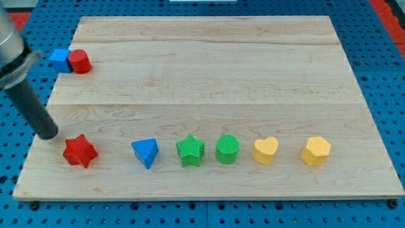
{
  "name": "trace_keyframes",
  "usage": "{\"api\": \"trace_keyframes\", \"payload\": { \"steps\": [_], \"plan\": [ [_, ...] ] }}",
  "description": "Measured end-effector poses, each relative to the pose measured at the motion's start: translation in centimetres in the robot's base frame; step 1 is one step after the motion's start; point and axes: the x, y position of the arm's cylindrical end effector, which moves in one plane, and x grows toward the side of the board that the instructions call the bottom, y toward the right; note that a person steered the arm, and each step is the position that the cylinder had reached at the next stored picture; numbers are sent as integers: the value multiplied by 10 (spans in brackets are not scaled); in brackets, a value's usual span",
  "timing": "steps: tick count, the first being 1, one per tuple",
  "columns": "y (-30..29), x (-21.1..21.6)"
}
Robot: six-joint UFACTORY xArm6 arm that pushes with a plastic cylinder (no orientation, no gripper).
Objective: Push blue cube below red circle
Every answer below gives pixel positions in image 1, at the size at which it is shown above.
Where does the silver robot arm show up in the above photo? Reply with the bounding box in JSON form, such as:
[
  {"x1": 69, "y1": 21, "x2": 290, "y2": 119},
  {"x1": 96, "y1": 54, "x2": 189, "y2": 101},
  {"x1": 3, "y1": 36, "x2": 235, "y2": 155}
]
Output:
[{"x1": 1, "y1": 6, "x2": 44, "y2": 90}]

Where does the blue cube block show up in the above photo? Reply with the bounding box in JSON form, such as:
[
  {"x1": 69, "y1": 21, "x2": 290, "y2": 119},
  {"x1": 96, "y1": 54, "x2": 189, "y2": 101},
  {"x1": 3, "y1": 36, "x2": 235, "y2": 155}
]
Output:
[{"x1": 49, "y1": 49, "x2": 73, "y2": 73}]

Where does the light wooden board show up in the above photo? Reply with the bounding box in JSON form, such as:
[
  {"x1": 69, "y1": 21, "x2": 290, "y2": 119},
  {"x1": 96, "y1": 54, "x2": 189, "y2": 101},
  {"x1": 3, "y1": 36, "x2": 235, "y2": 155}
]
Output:
[{"x1": 13, "y1": 16, "x2": 404, "y2": 201}]

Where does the green star block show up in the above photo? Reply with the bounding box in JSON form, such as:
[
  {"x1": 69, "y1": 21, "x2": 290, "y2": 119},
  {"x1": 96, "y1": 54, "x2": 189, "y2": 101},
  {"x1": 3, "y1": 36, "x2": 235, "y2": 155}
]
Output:
[{"x1": 176, "y1": 134, "x2": 205, "y2": 167}]

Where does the green cylinder block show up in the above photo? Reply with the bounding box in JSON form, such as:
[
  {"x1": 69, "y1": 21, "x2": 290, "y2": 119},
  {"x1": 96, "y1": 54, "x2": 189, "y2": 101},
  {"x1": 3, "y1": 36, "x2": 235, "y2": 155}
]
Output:
[{"x1": 216, "y1": 134, "x2": 240, "y2": 164}]

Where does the blue triangle block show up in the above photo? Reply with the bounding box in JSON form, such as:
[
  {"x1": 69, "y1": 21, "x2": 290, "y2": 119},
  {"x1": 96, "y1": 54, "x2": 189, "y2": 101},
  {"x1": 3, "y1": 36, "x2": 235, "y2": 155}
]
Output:
[{"x1": 131, "y1": 138, "x2": 159, "y2": 169}]

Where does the yellow heart block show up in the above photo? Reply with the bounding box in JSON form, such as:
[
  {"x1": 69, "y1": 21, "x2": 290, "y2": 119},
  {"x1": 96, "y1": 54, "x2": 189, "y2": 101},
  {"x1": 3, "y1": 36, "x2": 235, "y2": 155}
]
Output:
[{"x1": 252, "y1": 137, "x2": 278, "y2": 165}]

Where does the yellow hexagon block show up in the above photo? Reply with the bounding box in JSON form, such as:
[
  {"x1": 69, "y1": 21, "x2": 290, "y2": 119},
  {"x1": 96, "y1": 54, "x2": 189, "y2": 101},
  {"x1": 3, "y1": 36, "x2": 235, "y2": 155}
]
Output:
[{"x1": 301, "y1": 136, "x2": 331, "y2": 166}]

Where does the red star block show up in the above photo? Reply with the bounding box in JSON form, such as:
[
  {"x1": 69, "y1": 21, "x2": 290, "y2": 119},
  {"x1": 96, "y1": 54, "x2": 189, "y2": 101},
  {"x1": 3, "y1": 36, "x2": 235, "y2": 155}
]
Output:
[{"x1": 63, "y1": 134, "x2": 98, "y2": 168}]

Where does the red cylinder block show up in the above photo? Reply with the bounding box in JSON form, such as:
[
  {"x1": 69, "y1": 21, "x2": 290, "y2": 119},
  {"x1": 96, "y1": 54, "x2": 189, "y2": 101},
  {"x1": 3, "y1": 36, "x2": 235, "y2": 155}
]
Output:
[{"x1": 68, "y1": 49, "x2": 92, "y2": 74}]

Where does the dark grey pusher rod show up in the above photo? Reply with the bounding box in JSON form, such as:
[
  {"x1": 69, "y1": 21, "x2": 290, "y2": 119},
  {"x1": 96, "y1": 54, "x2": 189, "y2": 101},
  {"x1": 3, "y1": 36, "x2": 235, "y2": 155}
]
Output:
[{"x1": 5, "y1": 79, "x2": 58, "y2": 140}]

